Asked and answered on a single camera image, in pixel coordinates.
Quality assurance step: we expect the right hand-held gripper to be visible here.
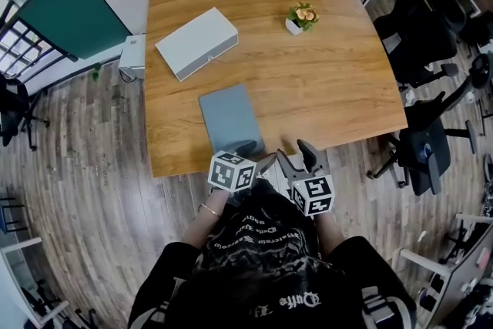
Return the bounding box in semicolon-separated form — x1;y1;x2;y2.
276;139;336;219

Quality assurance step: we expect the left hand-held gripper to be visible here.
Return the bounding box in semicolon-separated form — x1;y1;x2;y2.
207;140;278;205

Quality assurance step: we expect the grey notebook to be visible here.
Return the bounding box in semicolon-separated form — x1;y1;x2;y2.
198;83;267;157

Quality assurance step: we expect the person's right forearm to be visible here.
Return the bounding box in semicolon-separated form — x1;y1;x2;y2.
312;212;348;260

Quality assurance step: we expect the person's left forearm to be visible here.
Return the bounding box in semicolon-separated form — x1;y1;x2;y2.
179;188;233;255

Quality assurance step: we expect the person's black printed shirt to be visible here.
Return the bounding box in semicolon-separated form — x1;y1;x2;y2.
128;179;419;329

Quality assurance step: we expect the black office chair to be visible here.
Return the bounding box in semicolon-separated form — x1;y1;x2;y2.
0;73;51;152
372;0;470;90
366;77;480;198

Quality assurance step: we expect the white rectangular box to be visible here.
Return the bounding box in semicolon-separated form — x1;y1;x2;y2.
154;6;240;82

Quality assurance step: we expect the small potted orange flower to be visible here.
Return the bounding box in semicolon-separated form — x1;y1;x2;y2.
284;2;320;37

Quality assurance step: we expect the small white cabinet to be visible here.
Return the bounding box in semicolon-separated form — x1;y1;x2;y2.
117;33;148;82

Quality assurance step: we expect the white framed desk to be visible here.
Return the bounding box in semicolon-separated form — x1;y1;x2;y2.
391;211;493;329

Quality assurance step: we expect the green board panel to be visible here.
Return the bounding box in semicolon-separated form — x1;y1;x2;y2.
16;0;134;61

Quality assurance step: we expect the black framed window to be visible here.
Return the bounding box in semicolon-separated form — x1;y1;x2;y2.
0;15;79;85

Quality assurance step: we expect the white framed table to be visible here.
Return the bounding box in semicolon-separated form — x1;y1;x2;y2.
0;236;71;329

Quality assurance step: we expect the thin silver bracelet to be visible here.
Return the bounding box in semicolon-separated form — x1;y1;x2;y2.
197;203;222;219

